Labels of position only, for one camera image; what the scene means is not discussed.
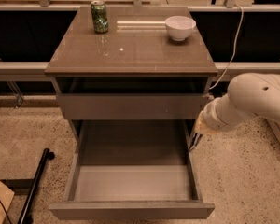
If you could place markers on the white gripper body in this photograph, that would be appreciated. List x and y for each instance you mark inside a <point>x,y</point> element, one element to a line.
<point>212,117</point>

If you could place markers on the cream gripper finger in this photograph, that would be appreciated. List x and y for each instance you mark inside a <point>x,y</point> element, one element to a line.
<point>201,126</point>

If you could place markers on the dark rxbar blueberry wrapper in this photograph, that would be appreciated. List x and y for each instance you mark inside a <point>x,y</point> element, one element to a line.
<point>195,141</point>

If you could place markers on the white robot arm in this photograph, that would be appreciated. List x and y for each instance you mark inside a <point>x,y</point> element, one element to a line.
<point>249,95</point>

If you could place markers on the open grey middle drawer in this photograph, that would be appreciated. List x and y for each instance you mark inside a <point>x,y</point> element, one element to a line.
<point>133,169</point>

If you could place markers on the closed grey top drawer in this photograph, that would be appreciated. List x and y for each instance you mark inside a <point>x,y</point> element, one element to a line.
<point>129,106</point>

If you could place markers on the white ceramic bowl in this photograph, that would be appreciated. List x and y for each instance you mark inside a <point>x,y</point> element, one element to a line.
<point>179,27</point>

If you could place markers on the green soda can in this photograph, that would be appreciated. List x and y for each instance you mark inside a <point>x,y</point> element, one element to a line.
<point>99,16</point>

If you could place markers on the black metal stand leg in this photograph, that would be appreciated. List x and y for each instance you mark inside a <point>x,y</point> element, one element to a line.
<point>28,187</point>

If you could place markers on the metal railing frame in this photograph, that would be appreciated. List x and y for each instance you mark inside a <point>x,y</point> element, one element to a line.
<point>31,30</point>

